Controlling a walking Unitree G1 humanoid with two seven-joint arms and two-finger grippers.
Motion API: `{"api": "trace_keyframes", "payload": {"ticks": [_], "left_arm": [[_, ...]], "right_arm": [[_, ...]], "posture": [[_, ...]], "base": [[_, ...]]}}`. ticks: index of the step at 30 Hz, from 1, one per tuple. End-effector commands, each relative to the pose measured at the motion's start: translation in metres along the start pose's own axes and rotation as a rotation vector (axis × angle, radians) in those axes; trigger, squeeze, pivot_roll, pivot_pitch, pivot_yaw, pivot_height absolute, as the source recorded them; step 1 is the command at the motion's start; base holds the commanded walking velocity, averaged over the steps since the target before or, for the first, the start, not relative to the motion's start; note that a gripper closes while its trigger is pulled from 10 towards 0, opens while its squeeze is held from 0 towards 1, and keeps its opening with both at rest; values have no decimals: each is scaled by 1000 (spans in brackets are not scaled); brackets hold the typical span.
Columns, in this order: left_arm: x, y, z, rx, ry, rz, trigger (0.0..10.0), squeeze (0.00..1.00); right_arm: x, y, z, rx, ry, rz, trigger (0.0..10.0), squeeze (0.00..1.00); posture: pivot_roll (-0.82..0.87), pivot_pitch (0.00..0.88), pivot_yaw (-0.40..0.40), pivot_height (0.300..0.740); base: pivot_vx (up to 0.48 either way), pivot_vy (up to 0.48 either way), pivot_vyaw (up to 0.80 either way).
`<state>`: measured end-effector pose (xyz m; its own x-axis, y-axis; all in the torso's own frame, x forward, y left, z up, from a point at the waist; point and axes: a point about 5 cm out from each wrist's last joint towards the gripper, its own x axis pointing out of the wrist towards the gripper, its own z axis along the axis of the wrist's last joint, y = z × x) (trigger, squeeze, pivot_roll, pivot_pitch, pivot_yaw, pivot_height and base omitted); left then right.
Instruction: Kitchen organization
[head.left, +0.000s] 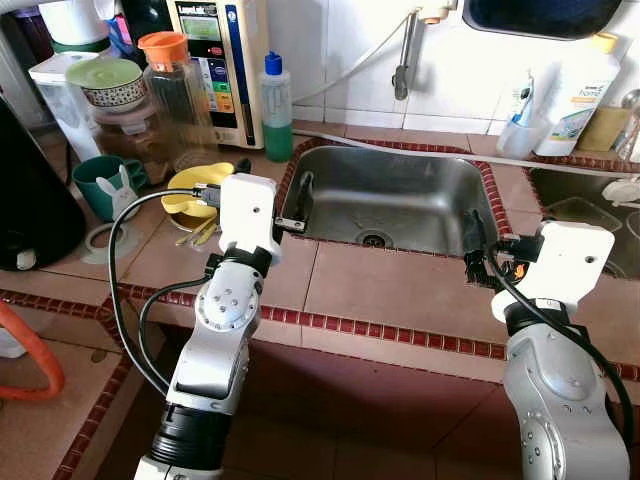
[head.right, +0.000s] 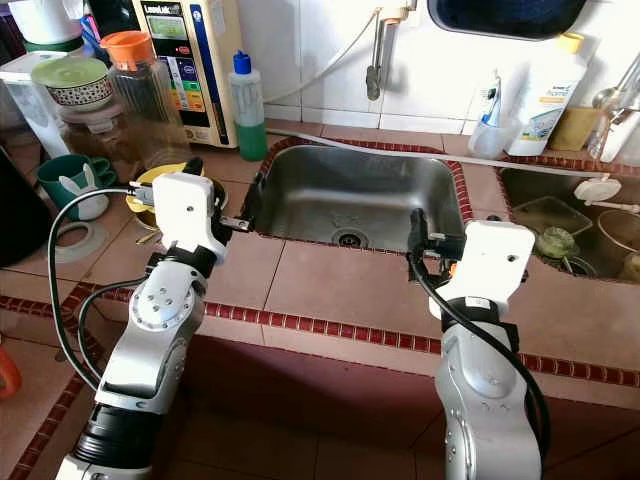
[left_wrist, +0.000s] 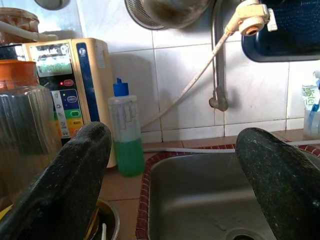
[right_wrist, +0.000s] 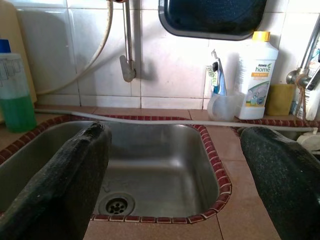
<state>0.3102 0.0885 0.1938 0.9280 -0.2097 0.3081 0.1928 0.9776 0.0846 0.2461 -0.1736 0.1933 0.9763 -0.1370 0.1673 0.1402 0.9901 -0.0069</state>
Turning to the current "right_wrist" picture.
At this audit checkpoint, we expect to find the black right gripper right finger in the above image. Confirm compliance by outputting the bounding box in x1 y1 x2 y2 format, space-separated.
239 126 320 240

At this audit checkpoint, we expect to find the blue white toothpaste tube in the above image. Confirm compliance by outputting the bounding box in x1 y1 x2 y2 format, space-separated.
210 49 228 97

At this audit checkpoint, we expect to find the green liquid bottle blue cap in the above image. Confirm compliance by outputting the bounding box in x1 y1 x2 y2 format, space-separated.
0 39 38 134

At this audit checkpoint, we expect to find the sink drain strainer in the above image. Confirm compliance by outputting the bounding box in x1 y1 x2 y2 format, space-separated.
98 192 136 216

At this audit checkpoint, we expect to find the chrome tap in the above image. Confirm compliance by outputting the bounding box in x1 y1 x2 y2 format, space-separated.
286 23 320 91

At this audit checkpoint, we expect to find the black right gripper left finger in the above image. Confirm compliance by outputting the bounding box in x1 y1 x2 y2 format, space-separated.
0 120 113 240

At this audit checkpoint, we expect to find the white plastic fitting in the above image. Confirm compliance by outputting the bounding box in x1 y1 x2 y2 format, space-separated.
296 127 320 152

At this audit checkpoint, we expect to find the dark blue plastic tray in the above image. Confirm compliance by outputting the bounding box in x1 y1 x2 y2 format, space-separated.
158 0 268 42

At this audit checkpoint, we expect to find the cream flexible hose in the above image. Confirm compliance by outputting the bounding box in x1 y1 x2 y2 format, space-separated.
36 0 115 95

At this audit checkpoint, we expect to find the yellow sponge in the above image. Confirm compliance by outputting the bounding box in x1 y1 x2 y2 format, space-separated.
265 83 296 116

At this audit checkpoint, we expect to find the clear plastic cup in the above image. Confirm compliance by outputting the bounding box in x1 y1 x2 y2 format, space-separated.
207 91 245 123

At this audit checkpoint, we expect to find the grey counter pipe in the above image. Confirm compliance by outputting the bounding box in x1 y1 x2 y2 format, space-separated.
34 108 319 133

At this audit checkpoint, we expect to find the white detergent bottle yellow cap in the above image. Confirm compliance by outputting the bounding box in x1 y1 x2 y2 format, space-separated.
234 31 279 120

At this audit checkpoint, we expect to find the green white tube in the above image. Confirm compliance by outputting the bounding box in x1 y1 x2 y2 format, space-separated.
205 64 218 94

